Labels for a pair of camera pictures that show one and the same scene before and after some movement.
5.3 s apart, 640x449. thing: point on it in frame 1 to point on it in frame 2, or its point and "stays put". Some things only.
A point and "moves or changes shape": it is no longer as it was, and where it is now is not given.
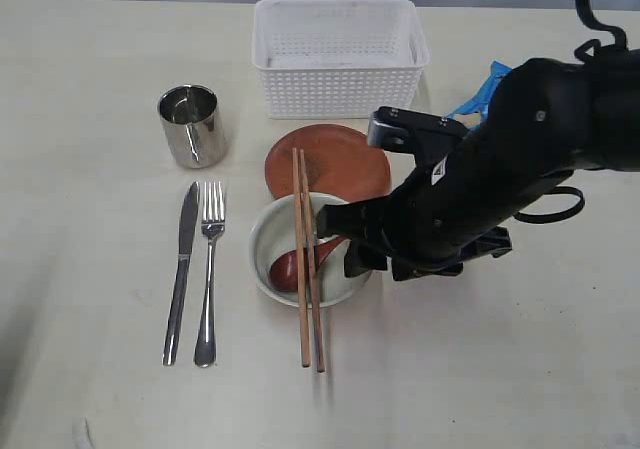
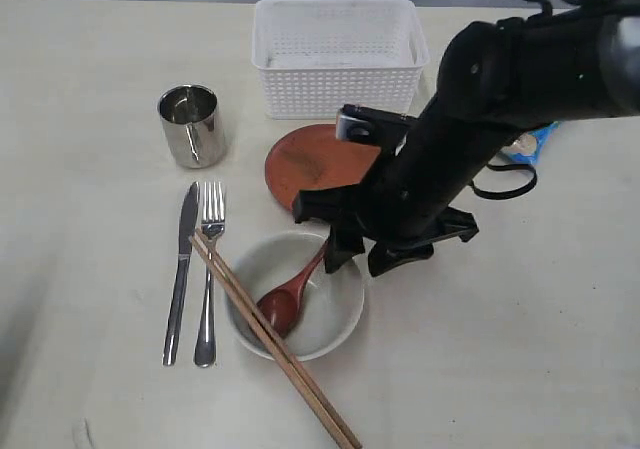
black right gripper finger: (407, 268) to (385, 256)
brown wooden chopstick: (305, 344) to (288, 368)
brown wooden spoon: (284, 271) to (283, 306)
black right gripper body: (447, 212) to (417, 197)
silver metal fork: (212, 223) stays put
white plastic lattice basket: (338, 58) stays put
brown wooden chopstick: (303, 165) to (334, 414)
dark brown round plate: (340, 162) stays put
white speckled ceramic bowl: (274, 254) moves or changes shape
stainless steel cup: (190, 117) stays put
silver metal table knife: (187, 229) stays put
